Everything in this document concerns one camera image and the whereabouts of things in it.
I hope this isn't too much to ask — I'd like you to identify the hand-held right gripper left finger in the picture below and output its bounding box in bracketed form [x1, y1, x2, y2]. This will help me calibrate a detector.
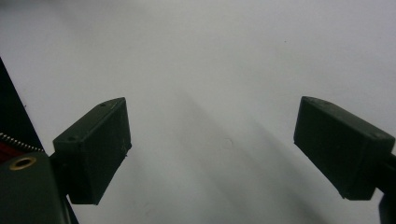
[49, 96, 133, 206]

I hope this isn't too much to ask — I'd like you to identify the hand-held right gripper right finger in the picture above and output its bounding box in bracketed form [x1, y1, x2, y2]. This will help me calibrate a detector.
[292, 95, 396, 201]

